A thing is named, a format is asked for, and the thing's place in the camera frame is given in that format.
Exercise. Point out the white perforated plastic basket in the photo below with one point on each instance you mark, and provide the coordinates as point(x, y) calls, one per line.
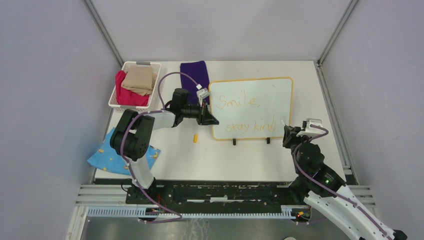
point(153, 100)

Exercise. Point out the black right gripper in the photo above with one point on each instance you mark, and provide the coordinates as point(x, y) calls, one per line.
point(290, 134)

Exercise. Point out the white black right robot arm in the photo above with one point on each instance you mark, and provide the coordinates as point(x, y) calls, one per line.
point(320, 187)

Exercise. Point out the purple folded cloth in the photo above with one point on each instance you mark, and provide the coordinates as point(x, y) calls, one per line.
point(199, 72)

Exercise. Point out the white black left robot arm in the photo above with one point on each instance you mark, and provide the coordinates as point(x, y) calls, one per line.
point(132, 135)

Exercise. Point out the yellow framed whiteboard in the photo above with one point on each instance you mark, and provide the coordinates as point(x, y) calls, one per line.
point(250, 109)

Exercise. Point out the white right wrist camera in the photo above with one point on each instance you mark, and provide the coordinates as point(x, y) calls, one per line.
point(311, 127)

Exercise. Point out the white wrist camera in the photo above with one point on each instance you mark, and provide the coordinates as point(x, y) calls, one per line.
point(202, 94)
point(311, 127)

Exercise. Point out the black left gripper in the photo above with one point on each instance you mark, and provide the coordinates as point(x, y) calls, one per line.
point(205, 118)

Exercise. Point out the red cloth in basket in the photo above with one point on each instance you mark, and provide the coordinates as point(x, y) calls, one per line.
point(127, 97)

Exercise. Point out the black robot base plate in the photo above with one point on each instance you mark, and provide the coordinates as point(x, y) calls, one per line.
point(218, 197)

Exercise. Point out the blue patterned cloth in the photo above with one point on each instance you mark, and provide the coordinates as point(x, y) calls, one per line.
point(106, 158)

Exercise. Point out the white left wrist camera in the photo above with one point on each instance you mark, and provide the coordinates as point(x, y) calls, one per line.
point(202, 94)

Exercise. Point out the beige cloth in basket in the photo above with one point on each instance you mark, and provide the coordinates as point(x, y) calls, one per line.
point(140, 80)

